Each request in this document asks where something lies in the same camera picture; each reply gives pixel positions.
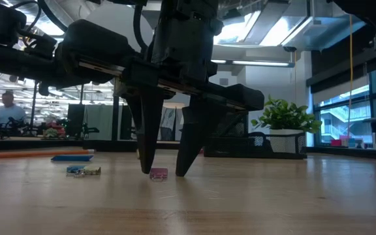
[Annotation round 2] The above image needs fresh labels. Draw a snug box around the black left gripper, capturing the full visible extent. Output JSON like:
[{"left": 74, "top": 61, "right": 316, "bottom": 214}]
[{"left": 0, "top": 42, "right": 61, "bottom": 86}]

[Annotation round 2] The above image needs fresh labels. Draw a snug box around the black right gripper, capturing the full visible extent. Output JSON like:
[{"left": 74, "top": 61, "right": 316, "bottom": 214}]
[{"left": 59, "top": 18, "right": 264, "bottom": 178}]

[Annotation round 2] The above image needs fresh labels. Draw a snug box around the large pink binder clip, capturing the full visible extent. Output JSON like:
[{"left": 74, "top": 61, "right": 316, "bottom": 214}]
[{"left": 149, "top": 167, "right": 169, "bottom": 182}]

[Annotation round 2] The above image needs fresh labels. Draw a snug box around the orange pencil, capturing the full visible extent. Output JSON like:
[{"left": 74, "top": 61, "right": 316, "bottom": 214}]
[{"left": 0, "top": 149, "right": 96, "bottom": 160}]

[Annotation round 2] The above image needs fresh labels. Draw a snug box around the blue eraser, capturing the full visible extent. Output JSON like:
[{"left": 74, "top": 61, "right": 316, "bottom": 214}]
[{"left": 50, "top": 154, "right": 95, "bottom": 163}]

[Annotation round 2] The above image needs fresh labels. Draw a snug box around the black mesh desk organizer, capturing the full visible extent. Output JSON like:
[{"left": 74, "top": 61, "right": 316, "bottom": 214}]
[{"left": 203, "top": 110, "right": 308, "bottom": 160}]

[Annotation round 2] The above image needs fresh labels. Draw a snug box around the black partition panel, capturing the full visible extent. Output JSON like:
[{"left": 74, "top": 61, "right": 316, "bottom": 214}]
[
  {"left": 67, "top": 103, "right": 86, "bottom": 138},
  {"left": 119, "top": 104, "right": 133, "bottom": 140}
]

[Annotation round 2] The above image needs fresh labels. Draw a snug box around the person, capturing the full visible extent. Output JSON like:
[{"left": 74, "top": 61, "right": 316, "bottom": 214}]
[{"left": 0, "top": 90, "right": 27, "bottom": 127}]

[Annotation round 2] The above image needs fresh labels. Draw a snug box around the green partition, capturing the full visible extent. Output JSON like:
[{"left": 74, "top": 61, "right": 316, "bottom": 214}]
[{"left": 84, "top": 103, "right": 114, "bottom": 141}]

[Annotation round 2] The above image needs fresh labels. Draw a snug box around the ceiling light strip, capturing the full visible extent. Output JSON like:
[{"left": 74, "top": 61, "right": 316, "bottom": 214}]
[{"left": 211, "top": 59, "right": 295, "bottom": 68}]

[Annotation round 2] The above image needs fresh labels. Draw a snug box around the green plant in white pot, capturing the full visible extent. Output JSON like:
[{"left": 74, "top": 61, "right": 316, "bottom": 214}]
[{"left": 251, "top": 94, "right": 323, "bottom": 154}]

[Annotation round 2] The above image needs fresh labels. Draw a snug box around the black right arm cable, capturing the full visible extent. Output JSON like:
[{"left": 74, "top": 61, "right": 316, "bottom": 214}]
[{"left": 132, "top": 0, "right": 150, "bottom": 55}]

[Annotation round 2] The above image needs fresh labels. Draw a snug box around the yellow hanging cable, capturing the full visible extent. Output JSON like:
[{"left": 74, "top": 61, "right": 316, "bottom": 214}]
[{"left": 347, "top": 12, "right": 354, "bottom": 138}]

